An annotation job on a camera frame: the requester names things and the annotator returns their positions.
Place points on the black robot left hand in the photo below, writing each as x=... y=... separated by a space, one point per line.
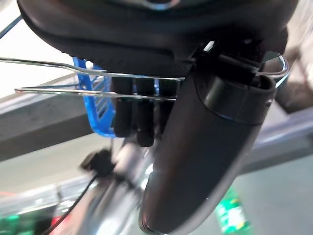
x=200 y=147

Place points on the black base shelf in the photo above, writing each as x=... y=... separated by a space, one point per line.
x=36 y=127

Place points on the green Sprite bottle yellow cap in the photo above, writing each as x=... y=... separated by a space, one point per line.
x=232 y=213

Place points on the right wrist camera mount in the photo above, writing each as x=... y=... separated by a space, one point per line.
x=97 y=161

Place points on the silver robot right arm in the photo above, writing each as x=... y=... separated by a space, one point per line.
x=115 y=208

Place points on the blue plastic shopping basket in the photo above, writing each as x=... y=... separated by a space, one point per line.
x=102 y=132

